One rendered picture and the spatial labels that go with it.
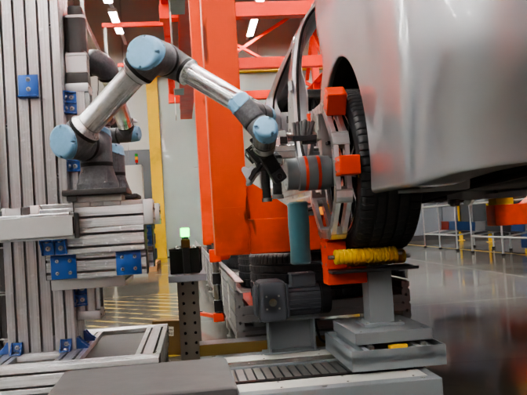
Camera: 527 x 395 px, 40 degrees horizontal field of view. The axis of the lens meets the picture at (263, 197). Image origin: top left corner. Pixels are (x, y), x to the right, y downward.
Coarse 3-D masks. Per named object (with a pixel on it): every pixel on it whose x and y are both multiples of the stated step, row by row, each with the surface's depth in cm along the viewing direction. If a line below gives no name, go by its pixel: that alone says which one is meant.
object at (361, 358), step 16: (336, 336) 312; (336, 352) 289; (352, 352) 263; (368, 352) 264; (384, 352) 264; (400, 352) 265; (416, 352) 266; (432, 352) 266; (352, 368) 263; (368, 368) 263; (384, 368) 264
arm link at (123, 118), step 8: (96, 56) 308; (104, 56) 310; (96, 64) 308; (104, 64) 309; (112, 64) 312; (96, 72) 310; (104, 72) 310; (112, 72) 312; (104, 80) 313; (120, 112) 325; (128, 112) 328; (120, 120) 328; (128, 120) 329; (120, 128) 331; (128, 128) 331; (136, 128) 334; (120, 136) 334; (128, 136) 334; (136, 136) 333
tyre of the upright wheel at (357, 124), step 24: (360, 96) 275; (360, 120) 263; (360, 144) 260; (360, 192) 261; (360, 216) 265; (384, 216) 265; (408, 216) 266; (360, 240) 272; (384, 240) 274; (408, 240) 277
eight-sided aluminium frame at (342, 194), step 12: (312, 120) 301; (336, 120) 274; (336, 132) 265; (312, 144) 309; (336, 144) 263; (348, 144) 264; (336, 156) 263; (336, 180) 263; (348, 180) 263; (312, 192) 312; (324, 192) 313; (336, 192) 263; (348, 192) 263; (312, 204) 311; (324, 204) 310; (336, 204) 265; (348, 204) 266; (324, 216) 309; (336, 216) 269; (348, 216) 270; (324, 228) 299; (336, 228) 274
